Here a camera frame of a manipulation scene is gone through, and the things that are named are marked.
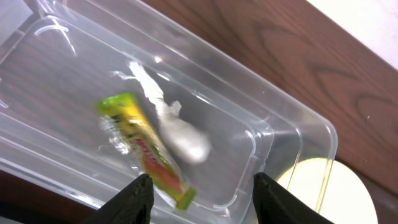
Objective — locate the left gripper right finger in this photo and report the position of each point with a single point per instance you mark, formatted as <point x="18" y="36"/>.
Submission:
<point x="275" y="205"/>

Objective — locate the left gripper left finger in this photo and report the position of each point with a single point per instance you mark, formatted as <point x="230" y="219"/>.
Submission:
<point x="132" y="205"/>

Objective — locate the green snack wrapper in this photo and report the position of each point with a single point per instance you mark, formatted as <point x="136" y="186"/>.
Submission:
<point x="133" y="127"/>

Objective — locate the yellow plate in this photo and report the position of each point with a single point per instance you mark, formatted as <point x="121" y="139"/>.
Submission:
<point x="331" y="189"/>

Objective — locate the clear plastic bin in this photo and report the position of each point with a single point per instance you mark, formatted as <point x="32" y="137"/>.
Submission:
<point x="59" y="58"/>

